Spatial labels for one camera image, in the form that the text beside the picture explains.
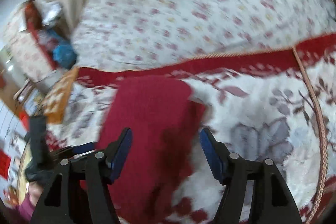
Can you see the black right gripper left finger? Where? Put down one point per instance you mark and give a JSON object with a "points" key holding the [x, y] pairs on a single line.
{"points": [[77, 191]]}

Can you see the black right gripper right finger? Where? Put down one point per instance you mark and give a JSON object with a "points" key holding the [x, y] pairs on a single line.
{"points": [[261, 181]]}

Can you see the dark red knit garment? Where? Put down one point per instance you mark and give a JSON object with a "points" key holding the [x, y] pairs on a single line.
{"points": [[164, 120]]}

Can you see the person's left hand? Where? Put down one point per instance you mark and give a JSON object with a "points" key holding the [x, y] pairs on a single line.
{"points": [[34, 191]]}

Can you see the orange white checkered blanket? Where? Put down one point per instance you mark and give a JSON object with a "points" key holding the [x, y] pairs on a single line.
{"points": [[55, 102]]}

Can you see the white red floral plush blanket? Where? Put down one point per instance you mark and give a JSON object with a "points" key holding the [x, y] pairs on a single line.
{"points": [[277, 104]]}

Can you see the blue plastic bag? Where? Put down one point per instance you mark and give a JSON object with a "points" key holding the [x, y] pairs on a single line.
{"points": [[64, 55]]}

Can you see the white floral bed quilt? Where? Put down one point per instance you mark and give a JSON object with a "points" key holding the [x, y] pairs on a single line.
{"points": [[117, 35]]}

